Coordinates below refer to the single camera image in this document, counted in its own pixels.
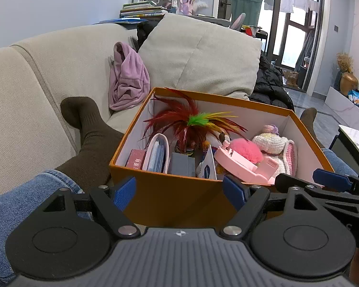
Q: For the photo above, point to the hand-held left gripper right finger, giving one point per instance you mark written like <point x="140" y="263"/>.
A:
<point x="235" y="195"/>

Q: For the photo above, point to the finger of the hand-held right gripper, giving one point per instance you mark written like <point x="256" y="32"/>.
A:
<point x="290" y="181"/>
<point x="332" y="179"/>

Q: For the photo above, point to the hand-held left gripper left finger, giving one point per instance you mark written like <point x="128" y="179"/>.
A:
<point x="124" y="194"/>

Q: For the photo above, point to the pink selfie stick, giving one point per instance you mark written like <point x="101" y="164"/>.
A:
<point x="239" y="164"/>

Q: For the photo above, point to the maroon card box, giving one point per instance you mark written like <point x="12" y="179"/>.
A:
<point x="135" y="159"/>

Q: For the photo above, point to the white packet with blue mark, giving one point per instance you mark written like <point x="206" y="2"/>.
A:
<point x="208" y="167"/>

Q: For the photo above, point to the white crochet bunny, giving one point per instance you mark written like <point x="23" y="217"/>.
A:
<point x="272" y="142"/>

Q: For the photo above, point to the orange cardboard box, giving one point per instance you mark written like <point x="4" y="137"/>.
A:
<point x="173" y="197"/>

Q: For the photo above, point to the pink paper cup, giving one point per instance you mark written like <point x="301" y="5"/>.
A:
<point x="167" y="155"/>

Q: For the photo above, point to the plush dog toy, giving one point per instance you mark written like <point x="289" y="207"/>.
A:
<point x="215" y="139"/>

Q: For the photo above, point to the grey gift box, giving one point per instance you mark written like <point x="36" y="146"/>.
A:
<point x="181" y="164"/>

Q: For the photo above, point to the red feather shuttlecock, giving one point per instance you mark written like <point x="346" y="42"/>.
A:
<point x="191" y="131"/>

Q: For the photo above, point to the white coffee table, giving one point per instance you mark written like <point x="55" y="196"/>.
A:
<point x="356" y="137"/>

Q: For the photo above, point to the person's left leg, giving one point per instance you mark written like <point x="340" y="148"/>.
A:
<point x="92" y="143"/>

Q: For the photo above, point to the person's leg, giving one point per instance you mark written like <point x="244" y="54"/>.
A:
<point x="92" y="143"/>
<point x="308" y="118"/>

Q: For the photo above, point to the person's right leg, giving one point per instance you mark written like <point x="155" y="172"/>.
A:
<point x="308" y="118"/>

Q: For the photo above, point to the white cabinet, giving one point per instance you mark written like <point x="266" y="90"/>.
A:
<point x="341" y="104"/>

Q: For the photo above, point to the gold vase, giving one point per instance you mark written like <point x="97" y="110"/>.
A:
<point x="348" y="83"/>

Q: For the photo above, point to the black puffer jacket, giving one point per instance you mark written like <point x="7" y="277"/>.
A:
<point x="269" y="83"/>

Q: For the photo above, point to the brown boots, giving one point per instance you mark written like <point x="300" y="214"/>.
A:
<point x="290" y="79"/>

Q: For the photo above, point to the purple cloth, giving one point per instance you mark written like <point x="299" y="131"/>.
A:
<point x="128" y="77"/>

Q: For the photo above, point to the dried flowers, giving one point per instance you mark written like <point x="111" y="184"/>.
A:
<point x="344" y="62"/>

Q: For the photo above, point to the beige sofa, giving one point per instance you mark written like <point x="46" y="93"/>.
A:
<point x="33" y="80"/>

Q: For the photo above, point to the beige cushion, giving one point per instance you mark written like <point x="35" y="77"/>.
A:
<point x="197" y="53"/>

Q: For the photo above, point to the black metal rack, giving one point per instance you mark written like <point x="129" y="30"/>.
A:
<point x="261" y="36"/>

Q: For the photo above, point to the dark cloth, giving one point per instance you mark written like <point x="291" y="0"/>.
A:
<point x="146" y="33"/>

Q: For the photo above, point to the grey pink chair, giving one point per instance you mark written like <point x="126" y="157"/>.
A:
<point x="238" y="22"/>

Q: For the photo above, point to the blue folder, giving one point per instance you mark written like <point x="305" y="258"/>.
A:
<point x="122" y="21"/>

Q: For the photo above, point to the grey desk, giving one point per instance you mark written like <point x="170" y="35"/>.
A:
<point x="215" y="21"/>

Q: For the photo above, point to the hanging laundry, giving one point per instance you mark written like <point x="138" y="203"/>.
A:
<point x="287" y="3"/>

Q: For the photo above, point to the stack of books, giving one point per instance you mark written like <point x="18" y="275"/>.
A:
<point x="140" y="10"/>

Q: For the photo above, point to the purple toy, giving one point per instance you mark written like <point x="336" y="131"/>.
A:
<point x="185" y="7"/>

